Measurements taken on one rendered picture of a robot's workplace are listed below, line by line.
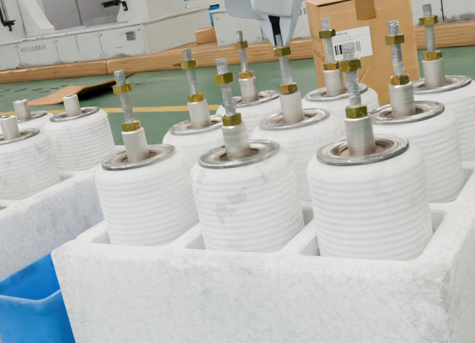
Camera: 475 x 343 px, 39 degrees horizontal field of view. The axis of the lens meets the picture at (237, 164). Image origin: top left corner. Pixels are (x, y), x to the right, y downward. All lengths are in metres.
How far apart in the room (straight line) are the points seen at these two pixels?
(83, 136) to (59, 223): 0.15
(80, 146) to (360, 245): 0.57
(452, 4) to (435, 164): 2.16
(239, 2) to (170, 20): 3.28
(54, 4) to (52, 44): 3.38
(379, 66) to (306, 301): 1.31
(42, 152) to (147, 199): 0.33
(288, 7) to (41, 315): 0.41
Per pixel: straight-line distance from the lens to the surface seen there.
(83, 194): 0.96
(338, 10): 1.78
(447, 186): 0.65
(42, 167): 0.95
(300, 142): 0.67
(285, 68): 0.70
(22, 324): 0.80
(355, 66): 0.54
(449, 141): 0.65
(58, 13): 7.90
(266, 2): 0.66
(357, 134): 0.55
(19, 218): 0.89
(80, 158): 1.02
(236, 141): 0.60
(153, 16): 3.89
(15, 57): 4.91
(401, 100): 0.65
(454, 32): 2.70
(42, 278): 0.88
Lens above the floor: 0.41
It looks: 15 degrees down
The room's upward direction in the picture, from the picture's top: 11 degrees counter-clockwise
